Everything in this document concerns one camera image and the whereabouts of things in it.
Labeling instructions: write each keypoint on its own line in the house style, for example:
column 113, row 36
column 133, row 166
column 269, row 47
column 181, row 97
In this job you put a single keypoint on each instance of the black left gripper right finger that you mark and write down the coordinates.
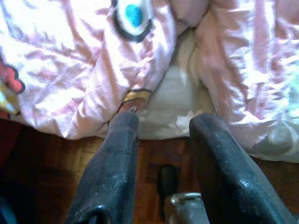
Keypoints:
column 229, row 182

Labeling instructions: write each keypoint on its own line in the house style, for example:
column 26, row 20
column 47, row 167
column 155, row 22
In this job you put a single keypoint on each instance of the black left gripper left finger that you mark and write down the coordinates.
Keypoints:
column 112, row 177

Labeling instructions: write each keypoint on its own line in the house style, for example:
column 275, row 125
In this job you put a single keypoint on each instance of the beige floral bed sheet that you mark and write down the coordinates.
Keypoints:
column 170, row 105

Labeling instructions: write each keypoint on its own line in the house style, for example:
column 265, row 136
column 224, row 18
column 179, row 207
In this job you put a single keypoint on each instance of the pink cartoon print quilt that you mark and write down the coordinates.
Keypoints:
column 70, row 70

